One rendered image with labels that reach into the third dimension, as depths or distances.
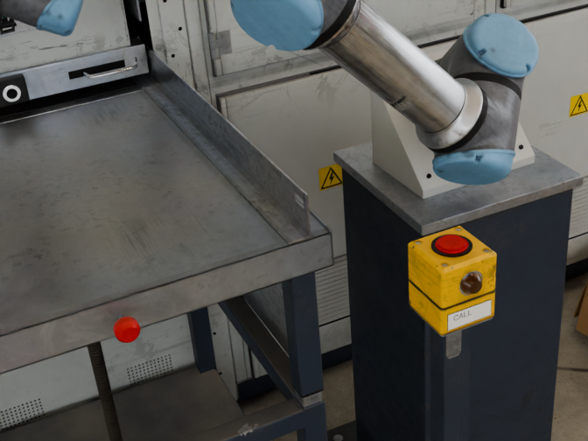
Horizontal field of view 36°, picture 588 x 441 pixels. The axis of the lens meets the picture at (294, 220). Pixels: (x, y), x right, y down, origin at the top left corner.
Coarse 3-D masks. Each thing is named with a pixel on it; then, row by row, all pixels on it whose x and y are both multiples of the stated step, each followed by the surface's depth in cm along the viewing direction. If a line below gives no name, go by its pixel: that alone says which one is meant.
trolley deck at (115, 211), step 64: (0, 128) 167; (64, 128) 165; (128, 128) 163; (0, 192) 145; (64, 192) 143; (128, 192) 141; (192, 192) 140; (0, 256) 128; (64, 256) 126; (128, 256) 125; (192, 256) 124; (256, 256) 123; (320, 256) 128; (0, 320) 114; (64, 320) 114
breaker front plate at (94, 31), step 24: (96, 0) 172; (120, 0) 174; (24, 24) 168; (96, 24) 174; (120, 24) 176; (0, 48) 168; (24, 48) 170; (48, 48) 172; (72, 48) 174; (96, 48) 176; (0, 72) 170
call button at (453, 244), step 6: (450, 234) 112; (438, 240) 111; (444, 240) 111; (450, 240) 111; (456, 240) 111; (462, 240) 111; (438, 246) 111; (444, 246) 110; (450, 246) 110; (456, 246) 110; (462, 246) 110; (444, 252) 110; (450, 252) 109; (456, 252) 109
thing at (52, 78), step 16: (128, 48) 177; (144, 48) 179; (48, 64) 172; (64, 64) 173; (80, 64) 174; (96, 64) 176; (112, 64) 177; (144, 64) 180; (32, 80) 172; (48, 80) 173; (64, 80) 174; (80, 80) 176; (96, 80) 177; (32, 96) 173
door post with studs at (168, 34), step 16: (160, 0) 172; (176, 0) 174; (160, 16) 174; (176, 16) 175; (160, 32) 176; (176, 32) 177; (160, 48) 175; (176, 48) 178; (176, 64) 179; (224, 320) 212; (224, 336) 214; (224, 352) 216; (224, 368) 218
